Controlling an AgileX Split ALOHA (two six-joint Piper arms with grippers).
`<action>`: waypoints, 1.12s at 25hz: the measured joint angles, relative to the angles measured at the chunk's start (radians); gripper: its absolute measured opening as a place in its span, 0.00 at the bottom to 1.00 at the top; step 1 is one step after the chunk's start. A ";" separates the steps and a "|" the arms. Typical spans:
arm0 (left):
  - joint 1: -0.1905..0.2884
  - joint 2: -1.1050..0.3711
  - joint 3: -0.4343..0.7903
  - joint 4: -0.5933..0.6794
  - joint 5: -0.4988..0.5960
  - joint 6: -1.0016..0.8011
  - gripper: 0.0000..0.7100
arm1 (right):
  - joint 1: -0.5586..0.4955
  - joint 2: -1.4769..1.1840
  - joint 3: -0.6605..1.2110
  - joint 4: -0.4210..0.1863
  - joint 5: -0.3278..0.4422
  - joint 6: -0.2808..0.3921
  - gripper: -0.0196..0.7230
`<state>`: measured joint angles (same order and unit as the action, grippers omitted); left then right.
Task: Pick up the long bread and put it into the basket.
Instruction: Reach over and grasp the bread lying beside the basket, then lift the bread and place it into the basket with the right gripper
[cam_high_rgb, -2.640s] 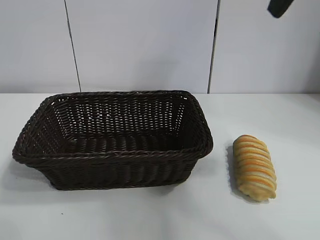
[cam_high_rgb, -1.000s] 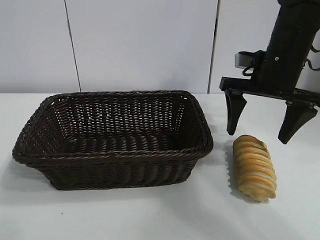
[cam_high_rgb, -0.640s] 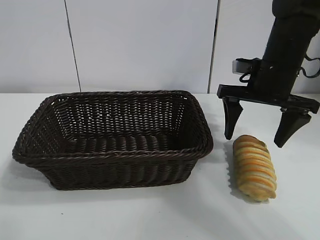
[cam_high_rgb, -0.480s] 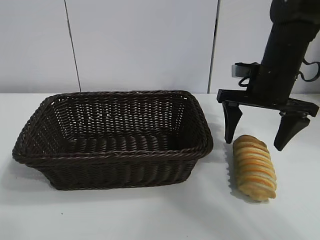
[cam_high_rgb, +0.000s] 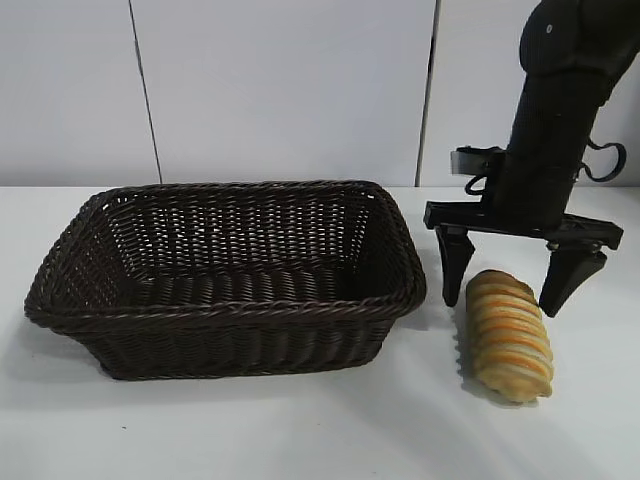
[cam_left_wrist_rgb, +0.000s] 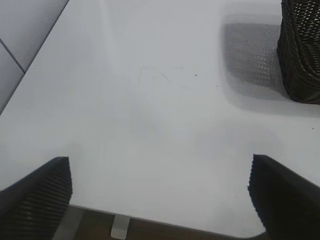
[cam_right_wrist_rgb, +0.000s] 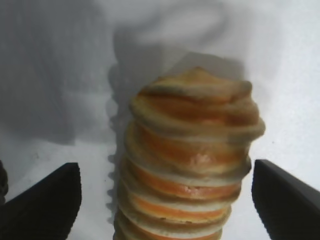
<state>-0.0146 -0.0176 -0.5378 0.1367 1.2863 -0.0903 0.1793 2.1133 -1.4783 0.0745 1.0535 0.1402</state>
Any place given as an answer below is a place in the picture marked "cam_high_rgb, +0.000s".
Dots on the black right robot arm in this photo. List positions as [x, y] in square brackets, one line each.
[555, 100]

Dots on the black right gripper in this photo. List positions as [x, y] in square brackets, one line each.
[535, 200]

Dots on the long striped bread loaf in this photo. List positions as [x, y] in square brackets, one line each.
[510, 340]

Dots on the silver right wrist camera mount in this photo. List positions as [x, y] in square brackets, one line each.
[465, 161]

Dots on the dark brown woven wicker basket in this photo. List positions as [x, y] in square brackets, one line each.
[225, 325]

